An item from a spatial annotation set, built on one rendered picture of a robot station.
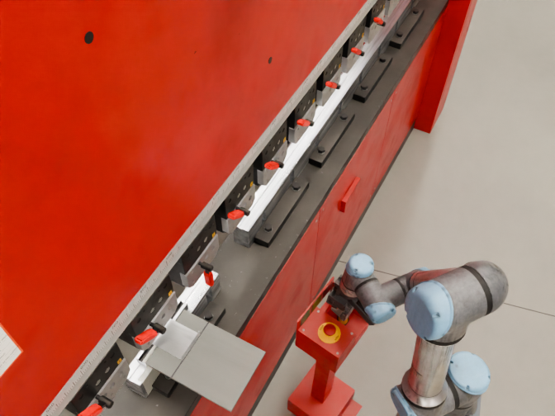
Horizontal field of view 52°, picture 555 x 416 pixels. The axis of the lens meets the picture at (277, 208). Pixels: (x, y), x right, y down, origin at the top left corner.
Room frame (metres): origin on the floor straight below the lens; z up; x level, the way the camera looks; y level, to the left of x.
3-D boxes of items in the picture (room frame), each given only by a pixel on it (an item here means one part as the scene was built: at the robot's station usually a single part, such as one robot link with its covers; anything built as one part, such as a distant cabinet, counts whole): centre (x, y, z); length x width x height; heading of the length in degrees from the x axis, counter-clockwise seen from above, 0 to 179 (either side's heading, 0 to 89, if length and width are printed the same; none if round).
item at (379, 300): (0.79, -0.29, 1.02); 0.11 x 0.11 x 0.08; 25
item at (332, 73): (1.55, -0.14, 1.19); 0.15 x 0.09 x 0.17; 152
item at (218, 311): (0.69, 0.25, 0.89); 0.30 x 0.05 x 0.03; 152
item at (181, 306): (0.69, 0.31, 0.98); 0.20 x 0.03 x 0.03; 152
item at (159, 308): (0.66, 0.32, 1.19); 0.15 x 0.09 x 0.17; 152
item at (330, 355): (0.84, -0.19, 0.75); 0.20 x 0.16 x 0.18; 144
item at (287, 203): (1.19, -0.02, 0.89); 0.30 x 0.05 x 0.03; 152
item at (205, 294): (0.73, 0.29, 0.92); 0.39 x 0.06 x 0.10; 152
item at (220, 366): (0.62, 0.18, 1.00); 0.26 x 0.18 x 0.01; 62
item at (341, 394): (0.82, -0.21, 0.06); 0.25 x 0.20 x 0.12; 54
